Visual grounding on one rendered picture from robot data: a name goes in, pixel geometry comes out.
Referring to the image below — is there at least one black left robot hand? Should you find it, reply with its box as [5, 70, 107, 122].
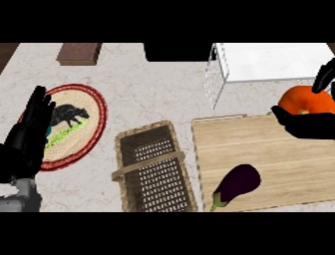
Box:
[0, 85, 57, 184]

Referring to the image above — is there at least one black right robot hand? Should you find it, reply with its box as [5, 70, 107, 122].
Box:
[270, 57, 335, 140]

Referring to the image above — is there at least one orange squash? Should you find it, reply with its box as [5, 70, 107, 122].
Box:
[277, 85, 335, 117]

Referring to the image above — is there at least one pale wooden tray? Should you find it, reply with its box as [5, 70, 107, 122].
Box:
[188, 114, 335, 213]

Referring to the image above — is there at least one round woven bear placemat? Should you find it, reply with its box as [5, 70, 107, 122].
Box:
[15, 83, 110, 172]

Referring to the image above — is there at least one purple eggplant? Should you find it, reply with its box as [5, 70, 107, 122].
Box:
[207, 163, 262, 212]

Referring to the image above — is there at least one brown wicker basket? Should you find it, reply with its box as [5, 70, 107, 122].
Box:
[110, 120, 199, 213]

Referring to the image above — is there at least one brown wooden block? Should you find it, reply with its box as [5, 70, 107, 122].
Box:
[55, 42, 104, 67]

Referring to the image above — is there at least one black appliance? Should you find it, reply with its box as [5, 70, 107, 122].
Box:
[142, 42, 216, 63]

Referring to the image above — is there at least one white wire tiered shelf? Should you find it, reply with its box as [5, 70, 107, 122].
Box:
[202, 42, 335, 111]

